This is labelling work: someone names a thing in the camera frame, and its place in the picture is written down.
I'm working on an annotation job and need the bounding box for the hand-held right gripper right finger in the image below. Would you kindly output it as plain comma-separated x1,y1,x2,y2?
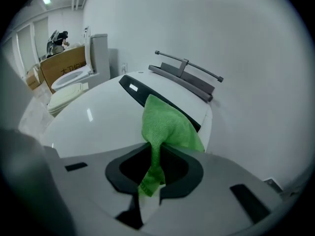
143,144,284,236

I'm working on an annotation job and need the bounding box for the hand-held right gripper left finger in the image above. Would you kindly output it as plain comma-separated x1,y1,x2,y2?
59,143,152,236

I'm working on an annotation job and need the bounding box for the white toilet lid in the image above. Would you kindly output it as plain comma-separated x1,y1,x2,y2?
40,74,202,158

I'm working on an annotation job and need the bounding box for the green cloth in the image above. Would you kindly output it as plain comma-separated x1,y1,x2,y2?
137,93,206,198

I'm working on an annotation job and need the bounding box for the white open toilet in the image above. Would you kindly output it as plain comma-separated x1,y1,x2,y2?
51,26,111,92

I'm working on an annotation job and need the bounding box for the cream lidded plastic box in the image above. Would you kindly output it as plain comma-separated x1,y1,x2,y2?
47,82,90,118

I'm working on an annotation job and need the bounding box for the small cardboard box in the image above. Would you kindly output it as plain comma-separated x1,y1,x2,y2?
25,67,45,91

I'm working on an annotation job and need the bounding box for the large printed cardboard box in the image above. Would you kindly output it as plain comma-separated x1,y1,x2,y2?
39,45,87,94

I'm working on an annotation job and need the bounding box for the grey metal bracket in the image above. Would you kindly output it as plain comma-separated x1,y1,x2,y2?
148,50,224,103

